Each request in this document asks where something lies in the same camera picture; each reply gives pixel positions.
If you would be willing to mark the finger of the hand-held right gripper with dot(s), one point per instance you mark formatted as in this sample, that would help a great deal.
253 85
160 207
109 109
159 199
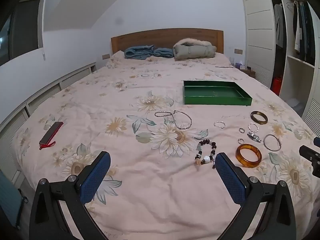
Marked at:
308 153
317 141

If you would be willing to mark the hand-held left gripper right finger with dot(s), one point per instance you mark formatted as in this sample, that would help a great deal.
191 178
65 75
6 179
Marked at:
230 177

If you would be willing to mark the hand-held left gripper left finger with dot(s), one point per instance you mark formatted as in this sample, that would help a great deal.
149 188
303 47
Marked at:
96 177

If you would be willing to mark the amber translucent bangle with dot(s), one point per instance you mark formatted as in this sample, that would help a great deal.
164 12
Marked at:
240 158

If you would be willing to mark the thin silver bangle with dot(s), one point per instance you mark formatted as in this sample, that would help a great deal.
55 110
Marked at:
265 143

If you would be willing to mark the dark brown bangle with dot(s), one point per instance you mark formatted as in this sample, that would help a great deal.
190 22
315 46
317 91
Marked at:
253 117

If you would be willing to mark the green rectangular tray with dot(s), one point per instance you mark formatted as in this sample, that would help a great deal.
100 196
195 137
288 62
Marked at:
215 93

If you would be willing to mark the white papers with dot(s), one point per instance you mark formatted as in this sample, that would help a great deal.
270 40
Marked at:
295 103

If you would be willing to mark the red and black case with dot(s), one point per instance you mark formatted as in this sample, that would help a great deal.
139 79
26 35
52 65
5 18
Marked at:
51 133

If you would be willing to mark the red canister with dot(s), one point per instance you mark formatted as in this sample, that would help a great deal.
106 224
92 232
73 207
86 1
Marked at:
277 86

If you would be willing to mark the wooden nightstand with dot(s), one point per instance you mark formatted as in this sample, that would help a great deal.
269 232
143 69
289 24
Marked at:
249 73

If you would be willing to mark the white low slatted cabinet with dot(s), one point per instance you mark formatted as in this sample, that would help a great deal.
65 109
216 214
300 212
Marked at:
45 92

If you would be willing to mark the tissue box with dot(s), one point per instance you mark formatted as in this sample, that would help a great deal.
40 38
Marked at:
241 65

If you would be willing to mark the dark hanging clothes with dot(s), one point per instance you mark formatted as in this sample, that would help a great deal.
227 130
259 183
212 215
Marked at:
305 32

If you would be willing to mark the drinking glass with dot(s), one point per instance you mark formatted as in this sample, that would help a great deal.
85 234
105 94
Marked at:
231 60

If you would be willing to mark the grey hanging garment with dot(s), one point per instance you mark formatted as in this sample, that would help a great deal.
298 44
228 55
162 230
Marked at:
278 25

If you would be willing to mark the white wardrobe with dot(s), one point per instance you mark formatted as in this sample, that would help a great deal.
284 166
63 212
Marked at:
257 30

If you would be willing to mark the grey fur-trimmed coat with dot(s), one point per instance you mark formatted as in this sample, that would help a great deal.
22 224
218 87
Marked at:
192 51

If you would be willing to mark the blue folded blanket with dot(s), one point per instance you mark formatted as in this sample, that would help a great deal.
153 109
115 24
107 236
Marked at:
140 52

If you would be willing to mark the wooden headboard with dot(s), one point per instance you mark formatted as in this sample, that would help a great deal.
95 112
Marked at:
150 38

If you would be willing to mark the dark window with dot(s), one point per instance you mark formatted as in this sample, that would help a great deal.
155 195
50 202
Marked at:
22 25

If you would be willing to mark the wall socket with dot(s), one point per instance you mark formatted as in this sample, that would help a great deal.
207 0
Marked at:
106 56
238 51

